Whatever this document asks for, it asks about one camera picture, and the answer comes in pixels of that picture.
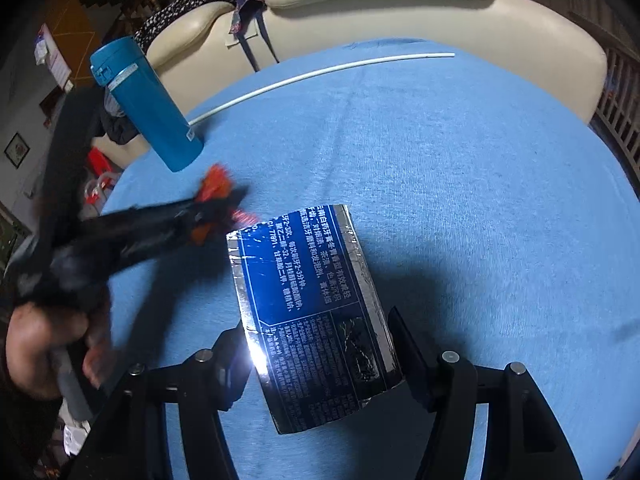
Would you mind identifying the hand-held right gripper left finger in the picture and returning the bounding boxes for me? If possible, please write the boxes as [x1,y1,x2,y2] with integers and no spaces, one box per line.
[75,325,251,480]

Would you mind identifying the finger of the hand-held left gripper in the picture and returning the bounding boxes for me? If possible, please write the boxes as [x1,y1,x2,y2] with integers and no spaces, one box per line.
[170,185,251,242]

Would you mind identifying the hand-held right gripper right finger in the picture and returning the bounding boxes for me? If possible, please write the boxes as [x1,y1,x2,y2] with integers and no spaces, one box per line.
[385,306,583,480]

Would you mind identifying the orange wrapper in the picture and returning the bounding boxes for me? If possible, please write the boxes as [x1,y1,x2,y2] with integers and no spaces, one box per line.
[192,164,259,246]

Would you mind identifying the blue and silver box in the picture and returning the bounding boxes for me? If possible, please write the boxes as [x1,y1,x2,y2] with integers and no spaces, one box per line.
[226,203,405,435]

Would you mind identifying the person's left hand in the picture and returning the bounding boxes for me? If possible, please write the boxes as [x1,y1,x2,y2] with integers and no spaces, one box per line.
[6,290,115,402]

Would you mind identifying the clear plastic jug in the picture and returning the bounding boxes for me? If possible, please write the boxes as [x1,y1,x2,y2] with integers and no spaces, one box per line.
[82,172,121,216]

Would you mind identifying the red stool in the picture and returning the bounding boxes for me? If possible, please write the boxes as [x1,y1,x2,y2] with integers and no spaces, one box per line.
[86,147,115,176]

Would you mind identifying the blue thermos bottle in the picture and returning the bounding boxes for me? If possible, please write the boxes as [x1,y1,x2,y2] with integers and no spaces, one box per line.
[90,36,205,173]

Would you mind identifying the dark grey clothes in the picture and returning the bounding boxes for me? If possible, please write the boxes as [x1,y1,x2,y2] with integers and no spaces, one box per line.
[97,87,151,147]

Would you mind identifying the thin white stick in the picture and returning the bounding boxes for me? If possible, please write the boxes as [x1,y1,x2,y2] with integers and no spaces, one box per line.
[189,51,456,127]

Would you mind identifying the blue tablecloth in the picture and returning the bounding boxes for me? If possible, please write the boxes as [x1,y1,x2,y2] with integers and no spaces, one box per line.
[97,37,636,480]

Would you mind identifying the black polka dot cloth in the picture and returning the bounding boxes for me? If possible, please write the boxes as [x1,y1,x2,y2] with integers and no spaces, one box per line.
[132,0,236,53]

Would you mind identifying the brown wooden panel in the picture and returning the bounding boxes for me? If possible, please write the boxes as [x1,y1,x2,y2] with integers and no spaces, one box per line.
[42,0,126,91]

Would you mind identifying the cream leather sofa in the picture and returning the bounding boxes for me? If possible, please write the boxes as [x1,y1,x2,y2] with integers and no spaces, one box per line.
[92,0,608,168]

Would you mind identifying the wooden crib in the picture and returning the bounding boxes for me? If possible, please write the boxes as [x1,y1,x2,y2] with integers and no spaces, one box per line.
[570,10,640,181]

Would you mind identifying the framed wall picture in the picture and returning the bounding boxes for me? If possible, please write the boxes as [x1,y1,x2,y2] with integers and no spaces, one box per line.
[4,132,31,169]

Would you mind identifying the wall calendar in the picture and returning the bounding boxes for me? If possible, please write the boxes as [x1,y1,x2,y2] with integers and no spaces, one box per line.
[34,22,73,92]

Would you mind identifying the patterned bag with strap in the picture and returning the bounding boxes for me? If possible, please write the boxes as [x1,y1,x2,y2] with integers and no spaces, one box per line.
[227,0,278,71]

